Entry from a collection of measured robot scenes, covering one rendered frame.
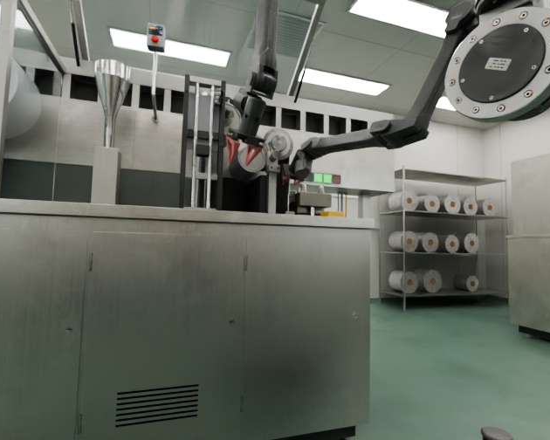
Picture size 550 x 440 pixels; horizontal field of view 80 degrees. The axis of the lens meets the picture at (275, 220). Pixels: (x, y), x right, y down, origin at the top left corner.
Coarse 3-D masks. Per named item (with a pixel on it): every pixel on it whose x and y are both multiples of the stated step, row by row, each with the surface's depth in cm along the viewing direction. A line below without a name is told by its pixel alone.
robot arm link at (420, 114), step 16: (448, 16) 100; (464, 16) 95; (448, 32) 99; (464, 32) 97; (448, 48) 98; (448, 64) 97; (432, 80) 98; (432, 96) 96; (416, 112) 97; (432, 112) 98; (400, 128) 98; (416, 128) 96; (400, 144) 105
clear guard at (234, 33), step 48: (96, 0) 143; (144, 0) 146; (192, 0) 149; (240, 0) 152; (288, 0) 155; (96, 48) 158; (144, 48) 162; (192, 48) 165; (240, 48) 169; (288, 48) 173
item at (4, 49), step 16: (16, 0) 105; (0, 16) 102; (32, 16) 118; (0, 32) 101; (0, 48) 101; (48, 48) 136; (0, 64) 101; (0, 80) 101; (0, 96) 100; (0, 112) 100; (0, 128) 100; (0, 144) 100; (0, 160) 100; (0, 176) 101
